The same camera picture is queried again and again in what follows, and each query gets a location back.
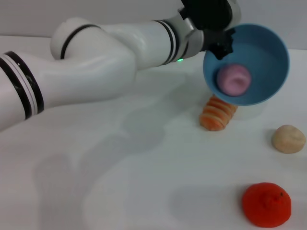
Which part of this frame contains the orange striped bread roll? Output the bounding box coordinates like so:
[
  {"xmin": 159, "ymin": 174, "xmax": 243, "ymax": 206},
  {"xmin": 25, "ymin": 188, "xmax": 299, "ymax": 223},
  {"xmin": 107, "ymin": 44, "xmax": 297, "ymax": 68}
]
[{"xmin": 199, "ymin": 94, "xmax": 238, "ymax": 132}]

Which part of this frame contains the beige round bun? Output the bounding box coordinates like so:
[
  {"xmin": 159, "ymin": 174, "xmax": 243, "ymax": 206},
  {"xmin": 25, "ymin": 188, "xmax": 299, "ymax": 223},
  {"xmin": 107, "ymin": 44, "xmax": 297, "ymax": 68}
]
[{"xmin": 271, "ymin": 125, "xmax": 306, "ymax": 154}]

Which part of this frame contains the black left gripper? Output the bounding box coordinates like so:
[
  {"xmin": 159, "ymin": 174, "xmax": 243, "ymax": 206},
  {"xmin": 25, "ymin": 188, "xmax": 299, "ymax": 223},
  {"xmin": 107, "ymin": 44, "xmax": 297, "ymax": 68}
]
[{"xmin": 202, "ymin": 27, "xmax": 236, "ymax": 60}]

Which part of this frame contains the red orange tangerine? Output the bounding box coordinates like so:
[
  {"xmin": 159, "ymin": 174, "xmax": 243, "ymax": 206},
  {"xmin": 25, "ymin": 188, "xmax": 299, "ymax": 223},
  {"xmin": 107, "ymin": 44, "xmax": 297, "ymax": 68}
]
[{"xmin": 241, "ymin": 182, "xmax": 293, "ymax": 228}]

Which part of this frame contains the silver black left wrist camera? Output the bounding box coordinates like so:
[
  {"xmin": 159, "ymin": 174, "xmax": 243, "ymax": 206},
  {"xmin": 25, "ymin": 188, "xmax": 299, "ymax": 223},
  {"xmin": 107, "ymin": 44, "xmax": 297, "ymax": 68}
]
[{"xmin": 178, "ymin": 0, "xmax": 241, "ymax": 31}]

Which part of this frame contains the blue bowl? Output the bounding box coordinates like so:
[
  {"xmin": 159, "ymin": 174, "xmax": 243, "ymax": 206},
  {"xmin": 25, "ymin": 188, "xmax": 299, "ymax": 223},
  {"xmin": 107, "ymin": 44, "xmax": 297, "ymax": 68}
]
[{"xmin": 203, "ymin": 23, "xmax": 290, "ymax": 107}]

